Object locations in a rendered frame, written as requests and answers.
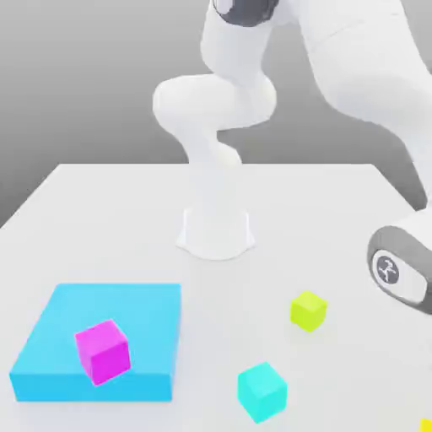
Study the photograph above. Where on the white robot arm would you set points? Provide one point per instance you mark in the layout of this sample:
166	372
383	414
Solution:
216	111

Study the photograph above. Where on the small lime cube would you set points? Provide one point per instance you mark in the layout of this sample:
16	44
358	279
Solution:
308	312

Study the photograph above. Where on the small magenta cube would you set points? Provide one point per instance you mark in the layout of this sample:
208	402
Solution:
103	352

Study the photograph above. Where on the small cyan cube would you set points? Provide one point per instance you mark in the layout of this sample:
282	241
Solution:
261	393

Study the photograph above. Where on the small yellow cube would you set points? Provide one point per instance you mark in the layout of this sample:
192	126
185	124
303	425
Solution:
427	426

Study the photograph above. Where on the large blue box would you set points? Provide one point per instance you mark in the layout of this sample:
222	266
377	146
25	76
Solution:
135	314

